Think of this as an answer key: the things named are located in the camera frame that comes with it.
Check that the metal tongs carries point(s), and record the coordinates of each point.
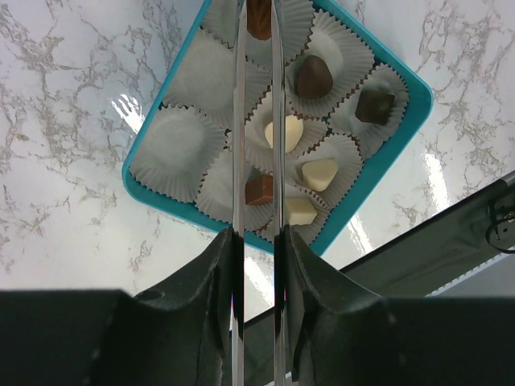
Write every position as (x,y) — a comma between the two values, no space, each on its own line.
(239,176)

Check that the brown oval chocolate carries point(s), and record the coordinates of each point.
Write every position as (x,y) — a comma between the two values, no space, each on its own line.
(259,19)

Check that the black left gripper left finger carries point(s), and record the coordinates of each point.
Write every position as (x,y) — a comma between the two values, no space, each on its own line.
(174,333)

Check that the teal chocolate box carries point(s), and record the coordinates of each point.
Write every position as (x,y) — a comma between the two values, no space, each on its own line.
(182,159)

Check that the white chocolate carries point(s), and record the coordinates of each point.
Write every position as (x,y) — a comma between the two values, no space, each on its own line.
(318,174)
(293,133)
(299,211)

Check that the round dark chocolate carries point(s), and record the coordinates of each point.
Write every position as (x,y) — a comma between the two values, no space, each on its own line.
(314,79)

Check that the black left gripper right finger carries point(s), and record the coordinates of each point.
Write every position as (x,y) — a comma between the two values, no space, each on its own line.
(341,333)

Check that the brown square chocolate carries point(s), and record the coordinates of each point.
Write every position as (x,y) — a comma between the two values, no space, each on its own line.
(259,190)

